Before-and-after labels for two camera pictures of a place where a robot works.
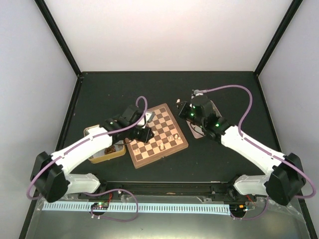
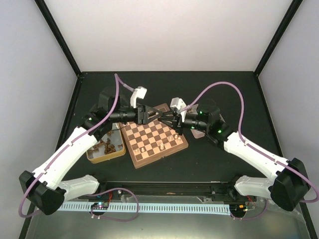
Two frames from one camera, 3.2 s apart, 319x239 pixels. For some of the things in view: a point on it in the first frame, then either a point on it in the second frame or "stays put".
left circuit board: [100, 205] stays put
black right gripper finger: [182, 104] -> [168, 114]
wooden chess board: [168, 138] stays put
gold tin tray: [117, 149] stays put
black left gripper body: [141, 137] -> [141, 120]
